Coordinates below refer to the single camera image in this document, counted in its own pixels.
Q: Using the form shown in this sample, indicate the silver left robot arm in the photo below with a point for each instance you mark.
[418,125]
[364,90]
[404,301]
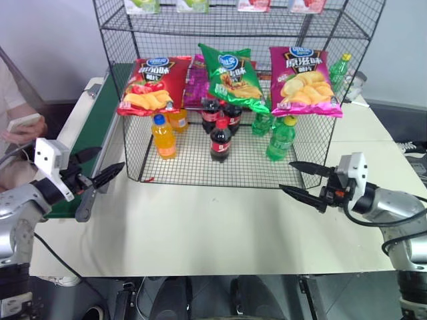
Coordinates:
[20,206]

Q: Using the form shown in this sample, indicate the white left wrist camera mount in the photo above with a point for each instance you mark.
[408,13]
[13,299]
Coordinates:
[50,156]

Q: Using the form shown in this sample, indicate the white phone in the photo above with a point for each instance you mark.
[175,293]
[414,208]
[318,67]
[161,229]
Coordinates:
[21,120]

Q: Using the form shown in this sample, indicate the cola bottle red cap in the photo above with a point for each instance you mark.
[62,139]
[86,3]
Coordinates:
[220,143]

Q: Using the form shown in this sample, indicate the red snack box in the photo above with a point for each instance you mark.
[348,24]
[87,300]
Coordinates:
[254,4]
[307,4]

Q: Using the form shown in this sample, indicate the green conveyor belt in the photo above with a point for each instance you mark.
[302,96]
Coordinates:
[96,120]

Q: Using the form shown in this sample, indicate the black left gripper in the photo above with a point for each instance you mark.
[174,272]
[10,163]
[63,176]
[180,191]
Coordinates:
[76,180]

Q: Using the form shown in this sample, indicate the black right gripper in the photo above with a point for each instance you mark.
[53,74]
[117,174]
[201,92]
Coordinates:
[335,193]

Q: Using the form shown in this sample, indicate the green chips bag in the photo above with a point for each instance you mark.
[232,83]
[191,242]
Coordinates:
[233,76]

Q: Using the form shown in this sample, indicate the red chips bag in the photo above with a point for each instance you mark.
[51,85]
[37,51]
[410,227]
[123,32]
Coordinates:
[153,83]

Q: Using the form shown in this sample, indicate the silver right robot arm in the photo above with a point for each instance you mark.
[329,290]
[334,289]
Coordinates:
[397,206]

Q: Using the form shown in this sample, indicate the white object under table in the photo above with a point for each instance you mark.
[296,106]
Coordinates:
[65,281]

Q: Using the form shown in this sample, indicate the orange juice bottle blue cap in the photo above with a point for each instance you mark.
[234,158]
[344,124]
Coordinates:
[165,140]

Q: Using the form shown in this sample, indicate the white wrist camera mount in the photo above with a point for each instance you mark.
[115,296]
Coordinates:
[50,156]
[353,170]

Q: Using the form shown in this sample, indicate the green soda bottle yellow cap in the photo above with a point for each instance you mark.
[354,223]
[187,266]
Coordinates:
[338,71]
[280,140]

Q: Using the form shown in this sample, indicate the person's white shirt torso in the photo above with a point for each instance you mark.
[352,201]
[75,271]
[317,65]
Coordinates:
[8,90]

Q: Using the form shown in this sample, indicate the dark purple chips bag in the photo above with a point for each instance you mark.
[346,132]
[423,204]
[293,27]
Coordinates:
[195,86]

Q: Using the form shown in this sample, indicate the person's bare hand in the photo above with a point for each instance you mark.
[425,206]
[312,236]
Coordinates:
[31,131]

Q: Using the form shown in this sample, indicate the magenta chips bag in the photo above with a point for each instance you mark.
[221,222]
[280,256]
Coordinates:
[303,83]

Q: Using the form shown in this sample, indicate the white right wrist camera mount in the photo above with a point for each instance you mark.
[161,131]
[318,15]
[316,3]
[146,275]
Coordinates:
[353,170]

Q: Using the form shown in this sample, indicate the black device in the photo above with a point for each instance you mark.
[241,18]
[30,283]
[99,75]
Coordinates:
[415,160]

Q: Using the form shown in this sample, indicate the green snack box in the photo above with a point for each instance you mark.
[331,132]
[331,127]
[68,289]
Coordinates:
[143,5]
[193,4]

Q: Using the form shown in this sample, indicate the person's thigh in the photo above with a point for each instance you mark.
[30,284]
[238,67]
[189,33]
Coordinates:
[15,175]

